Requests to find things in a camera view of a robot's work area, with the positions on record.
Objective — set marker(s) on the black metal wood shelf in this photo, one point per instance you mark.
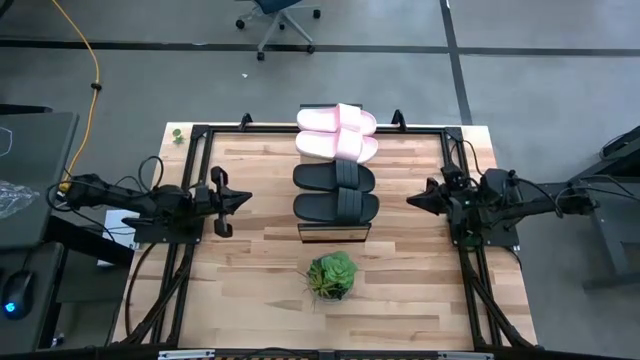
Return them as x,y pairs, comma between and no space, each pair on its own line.
334,232

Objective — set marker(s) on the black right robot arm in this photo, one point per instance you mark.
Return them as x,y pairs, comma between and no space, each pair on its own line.
540,205

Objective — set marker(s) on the office chair base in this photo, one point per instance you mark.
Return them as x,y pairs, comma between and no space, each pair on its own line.
280,20

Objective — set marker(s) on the black slide sandal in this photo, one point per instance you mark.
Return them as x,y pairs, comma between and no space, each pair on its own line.
320,176
320,206

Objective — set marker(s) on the small green plant sprig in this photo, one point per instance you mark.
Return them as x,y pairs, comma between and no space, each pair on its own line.
177,136

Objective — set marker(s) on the dark grey desk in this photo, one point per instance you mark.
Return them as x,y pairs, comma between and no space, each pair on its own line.
40,165

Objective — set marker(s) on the clear plastic bag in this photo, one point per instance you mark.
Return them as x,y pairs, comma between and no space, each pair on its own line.
15,197

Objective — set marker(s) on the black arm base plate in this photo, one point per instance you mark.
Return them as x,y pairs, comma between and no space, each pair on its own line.
165,235
495,240

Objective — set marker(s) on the black computer mouse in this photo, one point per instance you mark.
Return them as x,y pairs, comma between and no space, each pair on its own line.
17,295

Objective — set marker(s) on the green succulent plant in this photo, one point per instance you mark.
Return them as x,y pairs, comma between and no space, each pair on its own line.
331,272

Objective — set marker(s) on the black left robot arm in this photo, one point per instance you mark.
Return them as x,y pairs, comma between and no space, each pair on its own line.
125,197

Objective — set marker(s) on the white grey triangle-pattern pot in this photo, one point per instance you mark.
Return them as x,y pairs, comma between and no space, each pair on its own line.
327,300

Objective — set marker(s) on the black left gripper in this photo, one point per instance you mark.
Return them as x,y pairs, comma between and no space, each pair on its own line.
220,205

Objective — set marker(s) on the black aluminium table frame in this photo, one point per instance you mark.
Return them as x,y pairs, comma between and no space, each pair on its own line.
200,150

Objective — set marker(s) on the white paper sheet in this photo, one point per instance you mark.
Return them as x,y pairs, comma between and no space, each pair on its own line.
117,225

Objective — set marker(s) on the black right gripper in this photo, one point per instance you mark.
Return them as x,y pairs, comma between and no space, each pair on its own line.
462,200

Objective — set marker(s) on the pink slide sandal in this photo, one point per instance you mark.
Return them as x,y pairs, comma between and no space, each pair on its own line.
325,120
325,145

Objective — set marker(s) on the silver metal bracket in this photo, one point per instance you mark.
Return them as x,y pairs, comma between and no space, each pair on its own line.
465,356
185,355

